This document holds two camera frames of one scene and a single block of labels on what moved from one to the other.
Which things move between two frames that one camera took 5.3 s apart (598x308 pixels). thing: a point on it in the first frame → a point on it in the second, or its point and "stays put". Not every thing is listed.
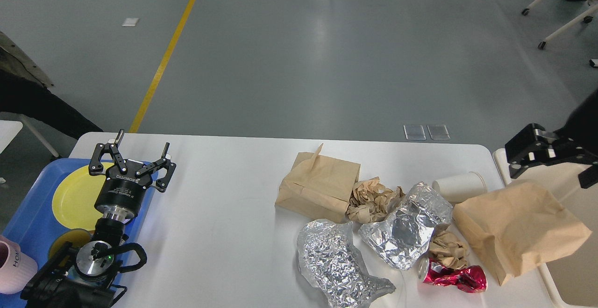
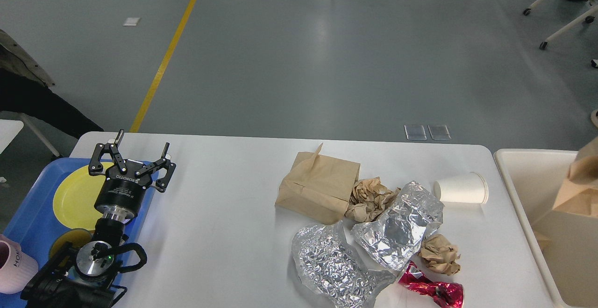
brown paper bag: [517, 228] → [580, 195]
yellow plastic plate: [74, 195] stays put
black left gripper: [120, 196] stays put
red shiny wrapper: [472, 279] → [449, 294]
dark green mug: [77, 236] stays put
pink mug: [17, 268] stays put
